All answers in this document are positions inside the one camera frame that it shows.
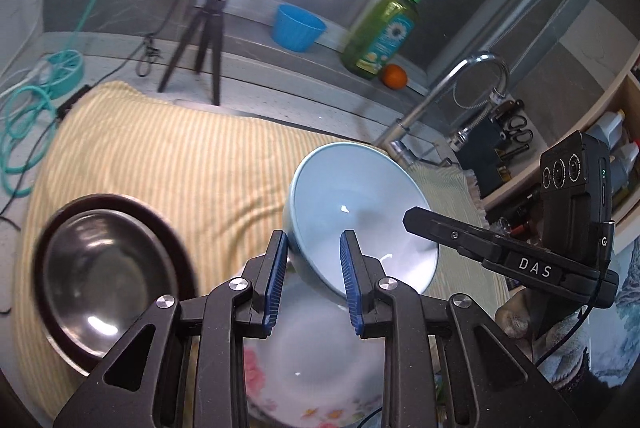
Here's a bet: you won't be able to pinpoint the blue plastic cup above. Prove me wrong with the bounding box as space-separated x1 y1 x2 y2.
272 4 327 54

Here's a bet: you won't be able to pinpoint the black scissors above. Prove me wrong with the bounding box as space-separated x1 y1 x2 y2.
505 114 533 144

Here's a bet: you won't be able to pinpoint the wooden shelf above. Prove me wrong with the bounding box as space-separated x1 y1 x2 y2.
480 68 640 219

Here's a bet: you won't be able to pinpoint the white plastic bottle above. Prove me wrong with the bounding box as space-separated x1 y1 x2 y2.
587 109 627 149

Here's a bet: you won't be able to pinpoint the blue white printed cloth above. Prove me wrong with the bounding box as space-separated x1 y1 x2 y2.
535 268 640 389

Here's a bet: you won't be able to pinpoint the white cable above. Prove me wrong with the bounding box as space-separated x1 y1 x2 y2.
0 63 51 96

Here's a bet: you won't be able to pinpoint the green soap bottle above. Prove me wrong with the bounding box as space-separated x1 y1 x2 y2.
341 0 438 80

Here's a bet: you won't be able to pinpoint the black tripod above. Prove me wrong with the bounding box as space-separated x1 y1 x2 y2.
157 0 236 106

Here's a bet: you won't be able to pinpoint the large steel bowl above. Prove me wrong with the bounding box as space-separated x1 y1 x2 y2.
32 193 201 376

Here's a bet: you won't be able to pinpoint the green striped towel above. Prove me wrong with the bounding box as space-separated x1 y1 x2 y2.
410 158 508 304

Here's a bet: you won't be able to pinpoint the person's right hand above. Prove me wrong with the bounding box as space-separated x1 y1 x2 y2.
495 293 538 339

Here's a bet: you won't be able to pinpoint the dark blue utensil holder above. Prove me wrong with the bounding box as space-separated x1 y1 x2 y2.
457 100 533 196

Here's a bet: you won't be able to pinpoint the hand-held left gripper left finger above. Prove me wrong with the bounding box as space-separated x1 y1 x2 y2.
52 230 290 428

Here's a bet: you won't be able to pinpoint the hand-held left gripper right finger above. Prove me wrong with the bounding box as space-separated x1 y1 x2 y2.
340 230 581 428

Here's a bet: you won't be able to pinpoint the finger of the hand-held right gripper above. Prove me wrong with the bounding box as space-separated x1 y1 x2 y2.
402 206 501 265

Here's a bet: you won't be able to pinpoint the red bowl with steel inside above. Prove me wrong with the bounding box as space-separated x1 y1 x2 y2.
44 209 177 359

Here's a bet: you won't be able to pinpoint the black cable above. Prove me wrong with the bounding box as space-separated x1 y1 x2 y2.
135 0 191 79

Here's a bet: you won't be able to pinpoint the light blue bowl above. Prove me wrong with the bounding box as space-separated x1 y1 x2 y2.
282 143 441 306

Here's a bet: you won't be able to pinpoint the teal hose reel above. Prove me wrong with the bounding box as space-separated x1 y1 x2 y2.
42 50 86 99

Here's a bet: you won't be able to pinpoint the large floral plate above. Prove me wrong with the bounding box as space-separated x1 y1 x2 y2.
244 278 396 428

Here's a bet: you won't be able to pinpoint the steel faucet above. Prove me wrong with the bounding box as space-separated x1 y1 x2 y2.
372 50 511 164

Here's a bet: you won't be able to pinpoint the yellow striped cloth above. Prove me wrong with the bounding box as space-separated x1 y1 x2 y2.
15 80 396 416

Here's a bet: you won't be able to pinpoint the orange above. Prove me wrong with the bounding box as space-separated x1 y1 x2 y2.
382 64 410 89

